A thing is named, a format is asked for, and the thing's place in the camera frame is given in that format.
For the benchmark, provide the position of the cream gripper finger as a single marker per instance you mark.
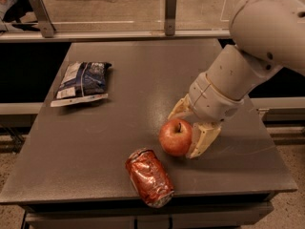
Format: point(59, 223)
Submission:
point(203, 135)
point(181, 109)

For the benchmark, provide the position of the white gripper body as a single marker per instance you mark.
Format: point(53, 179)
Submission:
point(212, 99)

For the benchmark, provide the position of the red apple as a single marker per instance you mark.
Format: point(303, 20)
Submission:
point(175, 137)

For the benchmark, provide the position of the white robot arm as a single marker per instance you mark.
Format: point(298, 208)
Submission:
point(268, 35)

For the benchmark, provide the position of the crushed red coke can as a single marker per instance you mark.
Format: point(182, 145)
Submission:
point(149, 178)

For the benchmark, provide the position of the blue chip bag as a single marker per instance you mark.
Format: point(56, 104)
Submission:
point(82, 82)

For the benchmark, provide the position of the middle metal bracket post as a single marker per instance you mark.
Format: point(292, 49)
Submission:
point(170, 14)

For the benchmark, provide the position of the metal bracket post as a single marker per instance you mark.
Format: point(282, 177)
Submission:
point(44, 23)
point(170, 14)

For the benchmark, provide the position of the left metal bracket post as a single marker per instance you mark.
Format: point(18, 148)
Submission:
point(44, 23)

